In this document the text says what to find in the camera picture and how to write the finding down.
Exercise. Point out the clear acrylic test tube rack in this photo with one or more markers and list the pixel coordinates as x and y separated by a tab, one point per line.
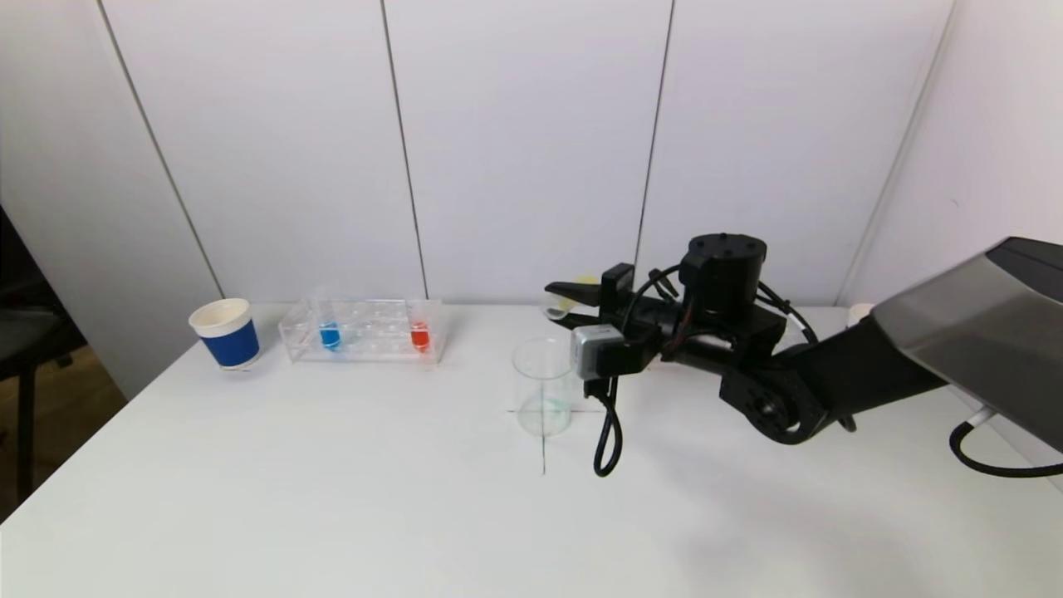
374	336

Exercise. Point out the test tube with red pigment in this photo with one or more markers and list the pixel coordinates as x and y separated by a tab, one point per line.
420	336

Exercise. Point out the test tube with yellow pigment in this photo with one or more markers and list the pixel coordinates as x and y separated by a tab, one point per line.
555	310

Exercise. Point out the blue and white paper cup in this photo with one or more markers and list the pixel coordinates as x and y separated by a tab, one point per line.
231	345
860	314

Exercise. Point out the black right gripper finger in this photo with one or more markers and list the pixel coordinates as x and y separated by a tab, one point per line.
581	292
591	321

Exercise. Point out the test tube with blue pigment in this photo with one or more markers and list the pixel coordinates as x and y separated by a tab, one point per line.
330	336

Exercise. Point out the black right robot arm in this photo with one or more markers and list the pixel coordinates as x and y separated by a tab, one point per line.
872	374

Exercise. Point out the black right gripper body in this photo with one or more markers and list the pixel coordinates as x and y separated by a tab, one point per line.
616	288

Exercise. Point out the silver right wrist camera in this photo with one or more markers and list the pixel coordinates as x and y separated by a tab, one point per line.
602	353

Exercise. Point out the clear glass beaker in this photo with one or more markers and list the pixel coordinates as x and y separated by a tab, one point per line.
536	390

